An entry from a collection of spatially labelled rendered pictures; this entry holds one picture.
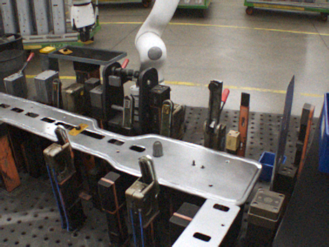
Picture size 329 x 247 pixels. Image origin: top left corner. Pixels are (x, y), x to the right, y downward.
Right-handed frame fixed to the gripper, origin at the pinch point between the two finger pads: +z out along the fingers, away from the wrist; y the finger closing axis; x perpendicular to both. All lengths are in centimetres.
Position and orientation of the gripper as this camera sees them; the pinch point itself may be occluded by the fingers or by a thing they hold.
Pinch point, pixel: (84, 36)
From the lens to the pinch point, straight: 166.7
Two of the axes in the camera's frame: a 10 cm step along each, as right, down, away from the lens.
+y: -7.0, 3.7, -6.1
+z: 0.4, 8.7, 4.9
